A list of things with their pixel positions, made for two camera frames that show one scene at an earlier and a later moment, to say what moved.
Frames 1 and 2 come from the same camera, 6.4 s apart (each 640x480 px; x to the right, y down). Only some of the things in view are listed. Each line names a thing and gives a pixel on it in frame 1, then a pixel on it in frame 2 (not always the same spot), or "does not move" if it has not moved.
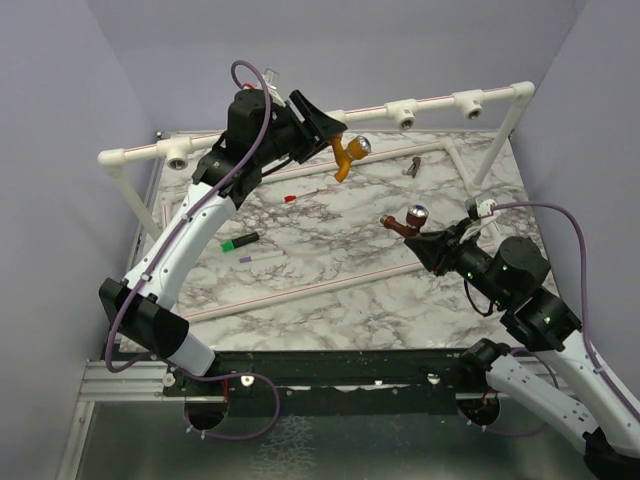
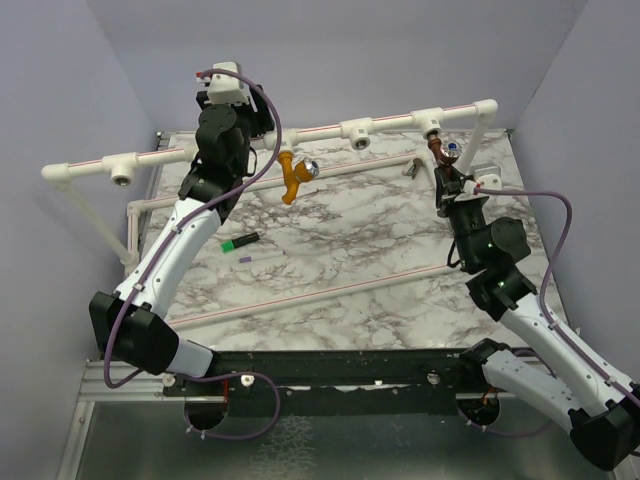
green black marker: (231, 244) does not move
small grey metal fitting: (412, 168) does not move
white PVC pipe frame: (177, 150) -> (121, 169)
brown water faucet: (415, 220) -> (447, 153)
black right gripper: (436, 249) -> (445, 203)
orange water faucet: (357, 148) -> (304, 171)
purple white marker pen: (262, 256) does not move
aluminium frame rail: (142, 381) does not move
